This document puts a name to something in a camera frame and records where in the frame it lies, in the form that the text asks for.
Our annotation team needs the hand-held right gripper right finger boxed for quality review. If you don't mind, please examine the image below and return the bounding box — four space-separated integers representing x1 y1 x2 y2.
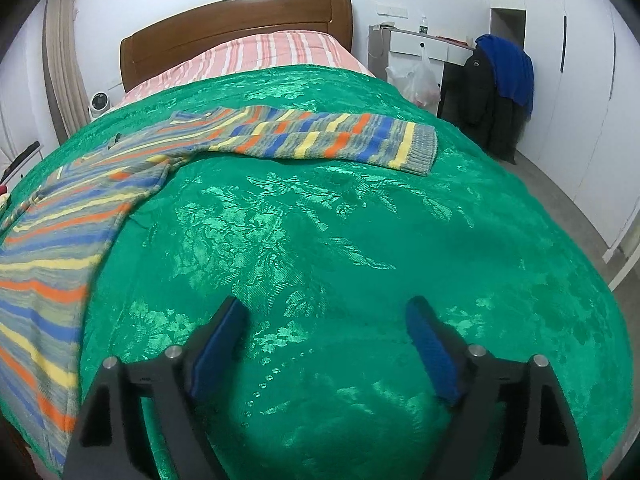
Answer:
405 296 588 480

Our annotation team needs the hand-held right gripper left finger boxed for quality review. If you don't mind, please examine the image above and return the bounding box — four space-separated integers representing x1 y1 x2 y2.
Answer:
62 296 251 480

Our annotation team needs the multicolour striped knit sweater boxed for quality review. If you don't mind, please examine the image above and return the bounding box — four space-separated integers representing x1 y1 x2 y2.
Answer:
0 105 440 466

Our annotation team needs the green floral blanket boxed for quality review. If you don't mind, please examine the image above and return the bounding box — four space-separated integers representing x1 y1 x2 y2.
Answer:
0 64 628 480

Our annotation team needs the black jacket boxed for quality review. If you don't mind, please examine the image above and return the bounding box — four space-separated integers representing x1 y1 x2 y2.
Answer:
445 42 526 163

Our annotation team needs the white round fan heater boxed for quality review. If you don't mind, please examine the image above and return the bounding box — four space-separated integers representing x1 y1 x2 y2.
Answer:
89 91 112 120

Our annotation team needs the black flat item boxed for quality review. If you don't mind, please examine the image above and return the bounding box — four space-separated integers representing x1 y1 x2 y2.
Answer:
0 141 41 183

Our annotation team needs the white plastic bag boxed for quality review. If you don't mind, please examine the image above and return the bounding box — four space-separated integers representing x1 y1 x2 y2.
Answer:
385 45 442 107

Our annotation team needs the blue garment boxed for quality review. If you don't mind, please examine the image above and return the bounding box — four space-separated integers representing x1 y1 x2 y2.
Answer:
474 34 535 122

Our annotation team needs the pink striped bed sheet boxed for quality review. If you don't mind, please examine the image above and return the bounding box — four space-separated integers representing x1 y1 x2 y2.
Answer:
112 30 376 111

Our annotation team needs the white wardrobe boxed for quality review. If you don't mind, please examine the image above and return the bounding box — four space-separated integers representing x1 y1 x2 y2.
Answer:
487 0 640 261

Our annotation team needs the white desk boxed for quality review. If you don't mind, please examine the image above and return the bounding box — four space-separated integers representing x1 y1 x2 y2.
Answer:
369 24 476 106

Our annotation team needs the brown wooden headboard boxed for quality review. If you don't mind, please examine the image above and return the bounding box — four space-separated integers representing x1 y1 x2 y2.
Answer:
120 0 353 93

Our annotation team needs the beige curtain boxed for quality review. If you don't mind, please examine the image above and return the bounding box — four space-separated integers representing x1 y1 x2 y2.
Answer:
42 0 93 143

